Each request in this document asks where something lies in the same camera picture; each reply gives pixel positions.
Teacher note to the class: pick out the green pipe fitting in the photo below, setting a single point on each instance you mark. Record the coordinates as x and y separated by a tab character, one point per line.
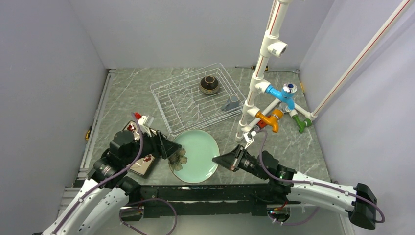
302	124

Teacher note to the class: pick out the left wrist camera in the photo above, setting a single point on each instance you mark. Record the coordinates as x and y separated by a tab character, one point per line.
145	122

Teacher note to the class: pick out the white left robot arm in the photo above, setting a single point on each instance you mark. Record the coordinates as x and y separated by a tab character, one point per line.
108	188

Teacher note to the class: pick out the white diagonal PVC pipe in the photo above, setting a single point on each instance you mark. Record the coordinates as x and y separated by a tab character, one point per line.
360	58

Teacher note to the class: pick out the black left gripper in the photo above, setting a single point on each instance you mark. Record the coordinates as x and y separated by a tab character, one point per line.
162	146

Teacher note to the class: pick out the brown rectangular floral plate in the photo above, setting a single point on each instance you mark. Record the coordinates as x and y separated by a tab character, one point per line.
142	166

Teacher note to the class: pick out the orange pipe fitting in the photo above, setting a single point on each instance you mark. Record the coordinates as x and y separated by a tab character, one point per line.
272	119

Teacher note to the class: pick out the white wire dish rack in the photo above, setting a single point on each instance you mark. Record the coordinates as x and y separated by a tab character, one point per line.
184	107

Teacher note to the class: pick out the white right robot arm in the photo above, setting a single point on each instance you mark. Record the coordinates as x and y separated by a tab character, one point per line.
358	203

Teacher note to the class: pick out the yellow handled screwdriver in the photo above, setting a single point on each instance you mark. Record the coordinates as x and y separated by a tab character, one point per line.
253	67

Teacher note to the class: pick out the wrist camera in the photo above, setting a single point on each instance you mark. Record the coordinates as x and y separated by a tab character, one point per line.
145	122
249	138

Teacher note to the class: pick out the teal flower ceramic plate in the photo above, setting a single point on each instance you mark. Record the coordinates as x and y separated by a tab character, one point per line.
195	165

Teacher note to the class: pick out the blue pipe valve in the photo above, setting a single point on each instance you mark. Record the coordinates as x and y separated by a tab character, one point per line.
285	95

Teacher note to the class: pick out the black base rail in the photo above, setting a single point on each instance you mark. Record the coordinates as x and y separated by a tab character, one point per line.
183	200

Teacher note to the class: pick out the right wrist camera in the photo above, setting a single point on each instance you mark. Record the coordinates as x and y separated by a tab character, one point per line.
249	138

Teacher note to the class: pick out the brown patterned ceramic bowl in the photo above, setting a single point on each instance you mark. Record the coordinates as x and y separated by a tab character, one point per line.
209	85

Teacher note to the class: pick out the grey dotted ceramic mug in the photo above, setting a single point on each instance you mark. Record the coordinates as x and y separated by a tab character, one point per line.
232	103

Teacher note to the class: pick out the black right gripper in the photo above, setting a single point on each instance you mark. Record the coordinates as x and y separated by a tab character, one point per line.
227	160

